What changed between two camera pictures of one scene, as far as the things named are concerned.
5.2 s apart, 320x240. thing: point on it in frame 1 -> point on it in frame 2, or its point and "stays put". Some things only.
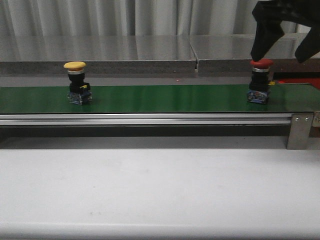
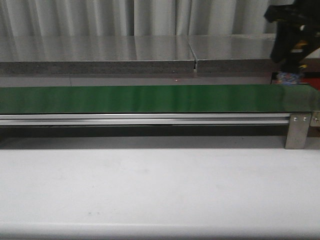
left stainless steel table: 101,54 stays put
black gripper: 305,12 -> 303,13
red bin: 315,82 stays put
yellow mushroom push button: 79,93 -> 290,75
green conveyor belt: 282,98 stays put
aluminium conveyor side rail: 148,119 stays put
